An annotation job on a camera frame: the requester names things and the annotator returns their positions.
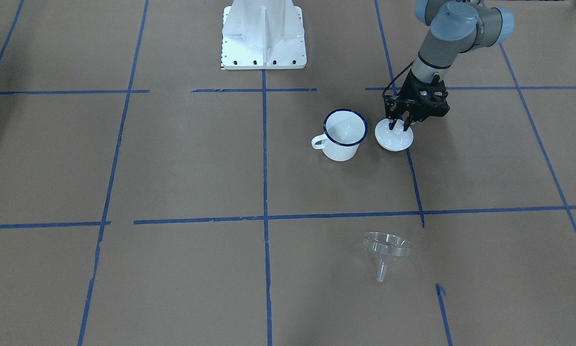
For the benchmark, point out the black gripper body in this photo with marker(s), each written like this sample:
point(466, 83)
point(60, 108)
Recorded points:
point(409, 97)

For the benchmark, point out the white cup lid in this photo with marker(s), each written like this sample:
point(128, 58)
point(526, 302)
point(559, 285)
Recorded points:
point(396, 139)

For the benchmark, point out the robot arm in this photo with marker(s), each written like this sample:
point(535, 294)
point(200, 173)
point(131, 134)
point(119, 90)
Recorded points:
point(455, 27)

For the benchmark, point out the white enamel cup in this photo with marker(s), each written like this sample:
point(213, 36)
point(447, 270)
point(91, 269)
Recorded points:
point(343, 131)

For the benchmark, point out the clear plastic funnel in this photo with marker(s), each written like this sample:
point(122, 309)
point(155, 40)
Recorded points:
point(383, 248)

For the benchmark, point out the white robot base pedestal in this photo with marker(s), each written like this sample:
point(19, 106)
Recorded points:
point(263, 35)

